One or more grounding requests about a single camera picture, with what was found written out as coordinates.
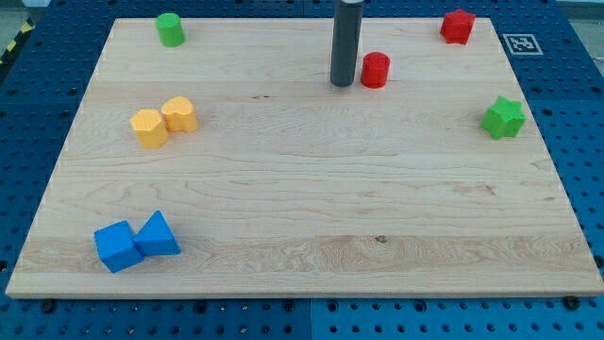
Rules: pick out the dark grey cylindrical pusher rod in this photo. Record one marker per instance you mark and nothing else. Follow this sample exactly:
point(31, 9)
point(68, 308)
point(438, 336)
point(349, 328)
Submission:
point(345, 41)

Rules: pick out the red cylinder block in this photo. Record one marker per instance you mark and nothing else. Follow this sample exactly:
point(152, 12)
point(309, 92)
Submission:
point(375, 70)

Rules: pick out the green star block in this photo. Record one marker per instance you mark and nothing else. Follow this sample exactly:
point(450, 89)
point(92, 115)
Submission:
point(504, 118)

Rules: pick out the white fiducial marker tag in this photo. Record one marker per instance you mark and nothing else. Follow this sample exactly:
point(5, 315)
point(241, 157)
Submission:
point(522, 44)

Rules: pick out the green cylinder block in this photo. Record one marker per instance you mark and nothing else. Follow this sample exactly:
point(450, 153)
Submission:
point(170, 30)

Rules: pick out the wooden board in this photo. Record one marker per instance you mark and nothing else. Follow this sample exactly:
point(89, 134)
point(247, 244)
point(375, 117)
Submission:
point(294, 188)

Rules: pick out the yellow heart block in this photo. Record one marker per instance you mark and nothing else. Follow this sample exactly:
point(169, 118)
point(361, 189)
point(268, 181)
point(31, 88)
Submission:
point(179, 115)

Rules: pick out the yellow hexagon block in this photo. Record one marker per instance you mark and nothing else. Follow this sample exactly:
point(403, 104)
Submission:
point(149, 128)

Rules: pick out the blue triangle block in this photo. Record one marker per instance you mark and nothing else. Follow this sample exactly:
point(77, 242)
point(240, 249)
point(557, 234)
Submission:
point(155, 238)

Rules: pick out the black yellow hazard tape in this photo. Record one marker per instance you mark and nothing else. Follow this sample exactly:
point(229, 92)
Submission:
point(17, 44)

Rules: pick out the blue cube block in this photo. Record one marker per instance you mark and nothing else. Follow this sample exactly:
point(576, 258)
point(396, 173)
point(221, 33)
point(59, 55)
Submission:
point(115, 247)

